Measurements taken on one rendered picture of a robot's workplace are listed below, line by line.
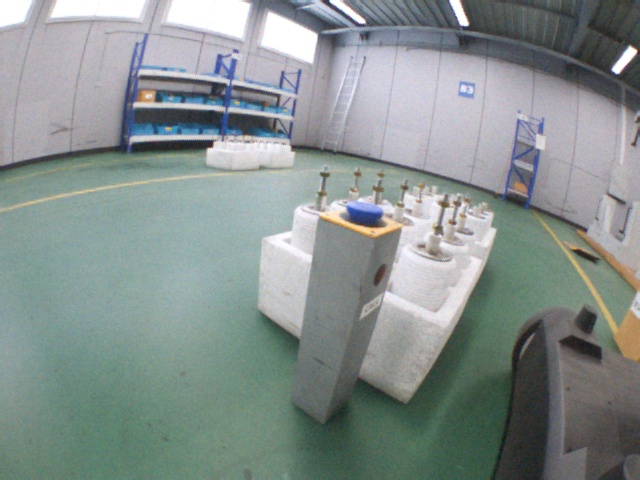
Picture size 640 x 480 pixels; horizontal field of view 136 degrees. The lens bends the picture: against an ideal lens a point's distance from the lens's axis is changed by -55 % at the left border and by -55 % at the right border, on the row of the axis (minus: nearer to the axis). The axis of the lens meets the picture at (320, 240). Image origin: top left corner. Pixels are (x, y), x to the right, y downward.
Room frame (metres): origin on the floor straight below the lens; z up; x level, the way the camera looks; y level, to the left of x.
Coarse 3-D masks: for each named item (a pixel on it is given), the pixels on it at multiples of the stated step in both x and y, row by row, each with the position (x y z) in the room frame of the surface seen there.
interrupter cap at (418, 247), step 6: (414, 246) 0.41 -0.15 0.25; (420, 246) 0.42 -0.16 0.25; (414, 252) 0.39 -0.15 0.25; (420, 252) 0.39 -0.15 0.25; (426, 252) 0.40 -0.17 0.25; (438, 252) 0.41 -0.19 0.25; (444, 252) 0.41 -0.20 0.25; (450, 252) 0.41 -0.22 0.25; (426, 258) 0.37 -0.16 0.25; (432, 258) 0.37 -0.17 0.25; (438, 258) 0.37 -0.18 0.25; (444, 258) 0.38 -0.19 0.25; (450, 258) 0.38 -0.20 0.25
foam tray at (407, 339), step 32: (288, 256) 0.48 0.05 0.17; (288, 288) 0.48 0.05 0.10; (288, 320) 0.47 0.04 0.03; (384, 320) 0.36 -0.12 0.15; (416, 320) 0.33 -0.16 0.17; (448, 320) 0.32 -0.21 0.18; (384, 352) 0.35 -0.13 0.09; (416, 352) 0.32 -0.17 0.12; (384, 384) 0.33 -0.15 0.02; (416, 384) 0.30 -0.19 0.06
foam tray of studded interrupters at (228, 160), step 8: (208, 152) 2.64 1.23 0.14; (216, 152) 2.58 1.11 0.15; (224, 152) 2.52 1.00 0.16; (232, 152) 2.47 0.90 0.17; (240, 152) 2.56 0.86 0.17; (248, 152) 2.65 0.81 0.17; (256, 152) 2.76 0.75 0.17; (208, 160) 2.63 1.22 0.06; (216, 160) 2.57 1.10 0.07; (224, 160) 2.52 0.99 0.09; (232, 160) 2.48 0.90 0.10; (240, 160) 2.57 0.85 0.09; (248, 160) 2.67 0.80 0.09; (256, 160) 2.77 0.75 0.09; (224, 168) 2.51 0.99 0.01; (232, 168) 2.48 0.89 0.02; (240, 168) 2.58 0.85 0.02; (248, 168) 2.68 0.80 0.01; (256, 168) 2.78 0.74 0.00
